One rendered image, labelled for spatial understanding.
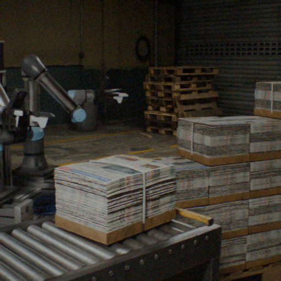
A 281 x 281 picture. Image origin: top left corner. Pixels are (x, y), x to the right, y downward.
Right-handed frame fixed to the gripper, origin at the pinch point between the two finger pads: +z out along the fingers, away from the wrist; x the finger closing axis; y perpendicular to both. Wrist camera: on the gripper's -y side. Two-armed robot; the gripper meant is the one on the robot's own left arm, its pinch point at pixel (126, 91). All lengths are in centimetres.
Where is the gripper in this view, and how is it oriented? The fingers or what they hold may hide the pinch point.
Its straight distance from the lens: 290.9
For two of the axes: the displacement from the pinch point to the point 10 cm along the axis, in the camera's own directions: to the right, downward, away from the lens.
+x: 2.1, 3.0, -9.3
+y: -0.3, 9.5, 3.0
